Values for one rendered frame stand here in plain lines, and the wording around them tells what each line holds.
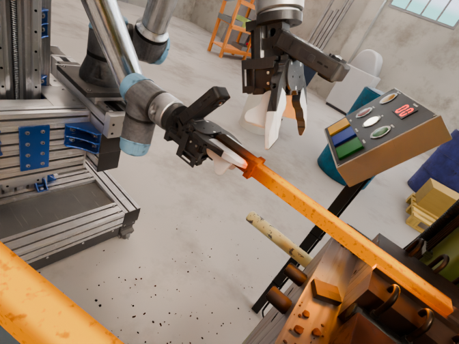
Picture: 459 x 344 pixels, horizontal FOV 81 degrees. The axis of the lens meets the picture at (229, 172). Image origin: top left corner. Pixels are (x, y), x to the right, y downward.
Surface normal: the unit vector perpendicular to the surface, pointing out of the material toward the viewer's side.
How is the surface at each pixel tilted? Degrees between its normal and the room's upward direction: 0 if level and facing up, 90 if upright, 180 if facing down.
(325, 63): 91
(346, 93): 90
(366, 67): 90
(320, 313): 0
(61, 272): 0
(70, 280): 0
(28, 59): 90
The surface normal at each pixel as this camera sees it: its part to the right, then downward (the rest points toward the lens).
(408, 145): -0.18, 0.48
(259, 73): -0.55, 0.25
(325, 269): 0.36, -0.78
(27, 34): 0.71, 0.59
